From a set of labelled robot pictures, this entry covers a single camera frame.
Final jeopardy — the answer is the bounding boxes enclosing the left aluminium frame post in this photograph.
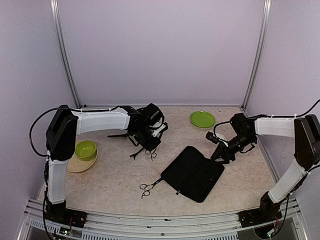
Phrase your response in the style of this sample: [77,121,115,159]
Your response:
[50,0,82,108]

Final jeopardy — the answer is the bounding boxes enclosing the black hair clip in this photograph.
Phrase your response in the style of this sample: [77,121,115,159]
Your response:
[129,148,144,160]

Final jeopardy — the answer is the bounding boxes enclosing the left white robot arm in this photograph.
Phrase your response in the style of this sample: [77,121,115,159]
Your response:
[45,103,168,223]

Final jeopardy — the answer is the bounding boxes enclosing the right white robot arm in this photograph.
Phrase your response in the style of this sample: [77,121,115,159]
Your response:
[206,113,320,222]

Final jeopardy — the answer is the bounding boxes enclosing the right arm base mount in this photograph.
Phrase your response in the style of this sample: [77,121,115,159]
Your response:
[238,208,283,228]

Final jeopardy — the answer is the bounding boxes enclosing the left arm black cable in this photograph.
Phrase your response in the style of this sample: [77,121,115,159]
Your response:
[29,106,76,158]

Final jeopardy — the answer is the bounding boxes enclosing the silver scissors black blades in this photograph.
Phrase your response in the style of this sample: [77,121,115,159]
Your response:
[145,148,157,162]

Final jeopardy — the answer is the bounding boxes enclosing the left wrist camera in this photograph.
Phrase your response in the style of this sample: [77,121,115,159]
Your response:
[151,122,169,137]

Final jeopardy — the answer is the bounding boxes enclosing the beige plate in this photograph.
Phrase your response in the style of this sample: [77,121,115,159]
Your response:
[67,149,98,173]

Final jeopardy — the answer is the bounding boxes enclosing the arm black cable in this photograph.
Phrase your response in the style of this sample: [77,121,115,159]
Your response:
[293,99,320,118]
[29,106,76,158]

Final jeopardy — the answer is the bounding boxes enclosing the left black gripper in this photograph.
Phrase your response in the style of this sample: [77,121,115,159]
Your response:
[133,126,162,152]

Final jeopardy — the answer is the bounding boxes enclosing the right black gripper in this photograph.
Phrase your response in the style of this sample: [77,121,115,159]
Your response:
[211,132,256,165]

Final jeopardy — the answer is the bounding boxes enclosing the right aluminium frame post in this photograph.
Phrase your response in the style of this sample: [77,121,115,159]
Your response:
[241,0,272,112]

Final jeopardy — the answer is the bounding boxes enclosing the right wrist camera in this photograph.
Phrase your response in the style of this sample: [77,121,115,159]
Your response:
[205,131,228,146]

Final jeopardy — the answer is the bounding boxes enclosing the black tool pouch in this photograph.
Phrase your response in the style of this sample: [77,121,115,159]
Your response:
[160,146,225,203]

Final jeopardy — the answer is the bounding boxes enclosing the green plate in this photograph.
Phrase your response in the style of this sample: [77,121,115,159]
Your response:
[189,110,216,128]

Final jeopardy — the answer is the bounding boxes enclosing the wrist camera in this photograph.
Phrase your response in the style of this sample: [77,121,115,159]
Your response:
[151,122,169,137]
[205,131,228,146]

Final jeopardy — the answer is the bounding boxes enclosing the front aluminium rail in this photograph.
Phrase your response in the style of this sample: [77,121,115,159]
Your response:
[15,198,311,240]

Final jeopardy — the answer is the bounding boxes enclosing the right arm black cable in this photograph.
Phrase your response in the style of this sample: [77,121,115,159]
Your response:
[293,99,320,118]

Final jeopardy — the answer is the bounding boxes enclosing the aluminium frame post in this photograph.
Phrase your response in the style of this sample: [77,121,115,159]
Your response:
[241,0,272,112]
[50,0,82,108]

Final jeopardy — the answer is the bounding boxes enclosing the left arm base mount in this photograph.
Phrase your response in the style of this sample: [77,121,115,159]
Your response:
[44,201,88,228]

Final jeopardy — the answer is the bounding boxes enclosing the silver scissors near pouch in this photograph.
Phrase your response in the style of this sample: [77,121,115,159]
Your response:
[139,177,163,199]

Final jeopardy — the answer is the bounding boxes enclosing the green bowl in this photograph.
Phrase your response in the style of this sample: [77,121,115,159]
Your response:
[74,140,97,161]

